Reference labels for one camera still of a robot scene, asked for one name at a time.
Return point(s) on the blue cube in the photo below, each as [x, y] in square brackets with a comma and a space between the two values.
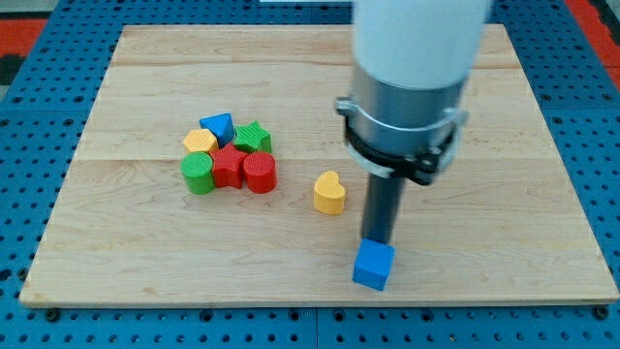
[373, 264]

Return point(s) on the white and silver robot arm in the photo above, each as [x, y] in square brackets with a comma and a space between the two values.
[412, 59]

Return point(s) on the wooden board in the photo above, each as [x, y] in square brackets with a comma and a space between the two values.
[502, 226]

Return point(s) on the yellow heart block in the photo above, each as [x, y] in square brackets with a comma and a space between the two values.
[329, 194]

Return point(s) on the red cylinder block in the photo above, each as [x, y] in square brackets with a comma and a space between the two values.
[260, 172]

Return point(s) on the green star block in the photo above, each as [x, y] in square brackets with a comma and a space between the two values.
[251, 138]

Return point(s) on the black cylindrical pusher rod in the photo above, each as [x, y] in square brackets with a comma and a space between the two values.
[382, 201]

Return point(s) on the red star block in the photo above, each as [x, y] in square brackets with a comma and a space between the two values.
[227, 167]

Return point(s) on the blue triangle block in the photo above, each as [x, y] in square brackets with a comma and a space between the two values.
[221, 126]

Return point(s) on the green cylinder block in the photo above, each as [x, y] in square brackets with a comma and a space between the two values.
[196, 168]

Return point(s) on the yellow hexagon block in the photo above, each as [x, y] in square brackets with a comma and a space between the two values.
[200, 140]

